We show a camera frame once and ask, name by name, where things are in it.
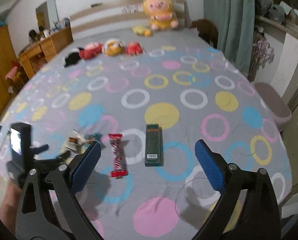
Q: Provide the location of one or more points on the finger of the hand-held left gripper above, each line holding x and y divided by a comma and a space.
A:
51, 160
40, 148

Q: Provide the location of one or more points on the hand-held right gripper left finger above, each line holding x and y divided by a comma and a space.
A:
87, 165

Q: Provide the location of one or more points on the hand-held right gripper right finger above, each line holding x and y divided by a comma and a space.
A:
211, 165

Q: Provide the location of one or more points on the white wrapper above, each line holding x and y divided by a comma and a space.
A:
72, 142

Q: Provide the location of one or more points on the blue snack wrapper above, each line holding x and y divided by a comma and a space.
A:
94, 136

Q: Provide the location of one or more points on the red candy wrapper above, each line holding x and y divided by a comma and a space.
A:
117, 155

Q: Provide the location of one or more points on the dark green box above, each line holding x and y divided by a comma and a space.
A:
154, 146

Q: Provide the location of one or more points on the person's left forearm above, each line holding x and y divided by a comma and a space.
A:
9, 205

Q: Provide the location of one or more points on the pile of pink clothes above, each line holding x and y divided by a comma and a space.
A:
12, 73

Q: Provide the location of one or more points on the pink stool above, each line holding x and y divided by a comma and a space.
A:
273, 105

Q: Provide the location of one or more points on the circle patterned grey bed sheet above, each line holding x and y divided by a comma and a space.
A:
163, 92

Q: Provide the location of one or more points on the yellow wooden wardrobe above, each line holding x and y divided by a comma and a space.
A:
0, 67

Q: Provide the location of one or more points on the black plush toy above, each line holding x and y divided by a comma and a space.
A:
72, 58

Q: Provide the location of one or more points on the wooden desk with drawers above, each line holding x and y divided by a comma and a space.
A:
54, 45

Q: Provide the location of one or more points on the row of desk items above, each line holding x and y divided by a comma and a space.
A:
49, 30

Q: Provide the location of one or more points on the round yellow plush toy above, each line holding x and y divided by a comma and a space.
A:
113, 47

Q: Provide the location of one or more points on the bundle of clothes hangers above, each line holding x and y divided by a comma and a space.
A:
262, 52

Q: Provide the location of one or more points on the small red plush toy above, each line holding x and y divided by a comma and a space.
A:
134, 48

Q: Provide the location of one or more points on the brown chair back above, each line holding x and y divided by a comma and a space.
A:
206, 31

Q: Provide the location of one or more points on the green curtain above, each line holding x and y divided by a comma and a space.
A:
228, 25

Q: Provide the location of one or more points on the small yellow plush toy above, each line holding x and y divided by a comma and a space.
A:
141, 30

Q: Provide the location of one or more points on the striped wooden headboard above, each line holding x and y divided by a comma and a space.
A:
101, 17

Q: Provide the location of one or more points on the large yellow plush doll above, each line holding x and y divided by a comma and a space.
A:
160, 12

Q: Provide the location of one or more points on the grey cloths on windowsill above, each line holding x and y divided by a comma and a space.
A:
273, 10

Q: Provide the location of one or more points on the wall mirror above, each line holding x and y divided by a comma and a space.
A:
47, 12

